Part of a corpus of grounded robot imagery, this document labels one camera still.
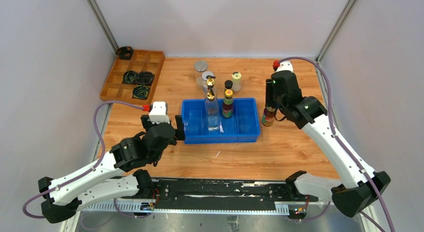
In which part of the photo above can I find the red label sauce bottle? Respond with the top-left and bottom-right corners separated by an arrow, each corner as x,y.
261,106 -> 276,127

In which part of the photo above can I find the blue plastic divided bin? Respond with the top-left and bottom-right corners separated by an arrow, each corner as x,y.
181,97 -> 261,144

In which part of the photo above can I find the jar with pale yellow lid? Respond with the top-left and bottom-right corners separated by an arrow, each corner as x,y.
231,71 -> 242,93

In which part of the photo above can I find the clear glass oil bottle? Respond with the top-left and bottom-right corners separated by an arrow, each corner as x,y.
205,88 -> 221,132

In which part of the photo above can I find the green label sauce bottle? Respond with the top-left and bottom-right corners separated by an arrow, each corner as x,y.
222,89 -> 234,118

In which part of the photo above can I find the small black pepper shaker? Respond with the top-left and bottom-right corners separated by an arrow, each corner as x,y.
224,80 -> 234,90

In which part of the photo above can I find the glass bottle with brown sauce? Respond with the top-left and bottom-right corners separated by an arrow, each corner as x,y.
205,75 -> 217,100

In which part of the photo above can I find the jar with silver lid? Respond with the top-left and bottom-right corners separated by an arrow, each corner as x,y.
193,60 -> 208,89

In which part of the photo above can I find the white bead jar blue label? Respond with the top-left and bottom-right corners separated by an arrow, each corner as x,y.
201,71 -> 215,92

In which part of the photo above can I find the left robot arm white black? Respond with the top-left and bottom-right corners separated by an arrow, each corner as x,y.
38,115 -> 186,224

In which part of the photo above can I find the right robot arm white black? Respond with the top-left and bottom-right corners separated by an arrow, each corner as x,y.
266,70 -> 391,218

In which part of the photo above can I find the dark coiled roll lower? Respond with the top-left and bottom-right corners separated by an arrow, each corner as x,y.
132,85 -> 151,100

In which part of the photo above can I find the dark coiled roll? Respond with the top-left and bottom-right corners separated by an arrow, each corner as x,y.
132,85 -> 151,100
122,70 -> 139,85
137,71 -> 155,86

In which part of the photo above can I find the dark coiled roll upper right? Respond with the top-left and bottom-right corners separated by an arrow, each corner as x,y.
137,71 -> 155,86

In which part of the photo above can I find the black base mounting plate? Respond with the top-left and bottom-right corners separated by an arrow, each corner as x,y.
120,178 -> 320,212

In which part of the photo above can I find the dark coiled roll upper left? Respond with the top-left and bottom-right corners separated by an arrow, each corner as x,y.
122,70 -> 139,85

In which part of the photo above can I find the wooden compartment tray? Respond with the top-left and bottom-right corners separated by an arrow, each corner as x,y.
99,46 -> 165,105

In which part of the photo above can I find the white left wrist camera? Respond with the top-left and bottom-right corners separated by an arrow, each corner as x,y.
141,101 -> 171,124

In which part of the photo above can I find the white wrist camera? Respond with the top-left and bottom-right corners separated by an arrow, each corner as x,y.
141,101 -> 171,124
272,60 -> 294,73

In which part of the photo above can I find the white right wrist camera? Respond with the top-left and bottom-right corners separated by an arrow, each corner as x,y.
272,60 -> 294,73

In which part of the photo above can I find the aluminium frame rail front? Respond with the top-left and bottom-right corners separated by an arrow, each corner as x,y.
60,178 -> 374,232

